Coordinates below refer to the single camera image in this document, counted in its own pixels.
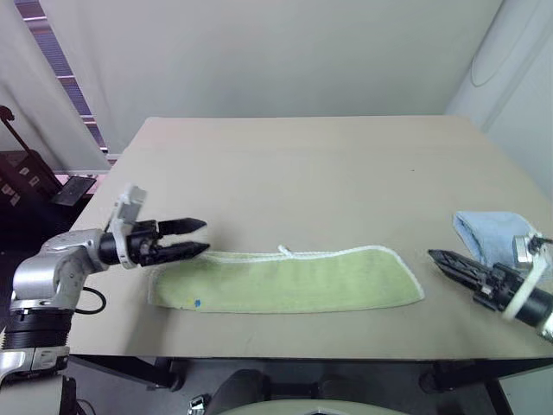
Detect dark wooden furniture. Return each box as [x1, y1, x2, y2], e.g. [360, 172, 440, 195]
[0, 105, 67, 252]

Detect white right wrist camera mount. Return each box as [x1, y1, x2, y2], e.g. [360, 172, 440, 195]
[502, 233, 553, 322]

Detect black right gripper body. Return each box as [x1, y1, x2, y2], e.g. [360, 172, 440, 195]
[473, 263, 526, 312]

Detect small chrome part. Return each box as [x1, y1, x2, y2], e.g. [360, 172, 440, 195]
[188, 393, 211, 415]

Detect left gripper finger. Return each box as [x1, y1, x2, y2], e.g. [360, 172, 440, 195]
[156, 242, 212, 265]
[158, 217, 207, 237]

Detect folded light blue towel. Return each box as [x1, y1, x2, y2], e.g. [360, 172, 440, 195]
[452, 210, 553, 282]

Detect black tilted flat panel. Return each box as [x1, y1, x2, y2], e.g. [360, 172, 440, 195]
[51, 176, 98, 208]

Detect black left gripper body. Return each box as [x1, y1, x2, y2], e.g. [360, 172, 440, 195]
[126, 220, 164, 266]

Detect green towel with white hem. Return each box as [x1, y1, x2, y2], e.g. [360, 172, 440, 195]
[148, 227, 426, 314]

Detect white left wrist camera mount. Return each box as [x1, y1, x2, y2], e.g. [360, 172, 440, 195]
[103, 182, 149, 270]

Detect pale robot torso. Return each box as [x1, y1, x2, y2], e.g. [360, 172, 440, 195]
[215, 396, 416, 415]

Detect window blind strip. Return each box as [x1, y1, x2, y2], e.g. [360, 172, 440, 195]
[20, 0, 118, 175]

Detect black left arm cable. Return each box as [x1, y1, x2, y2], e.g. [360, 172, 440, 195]
[72, 284, 107, 316]

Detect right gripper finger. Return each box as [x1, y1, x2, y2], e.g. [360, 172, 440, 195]
[427, 248, 495, 279]
[429, 254, 485, 291]

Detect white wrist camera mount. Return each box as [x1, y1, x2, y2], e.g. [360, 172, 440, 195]
[103, 182, 149, 270]
[502, 233, 553, 322]

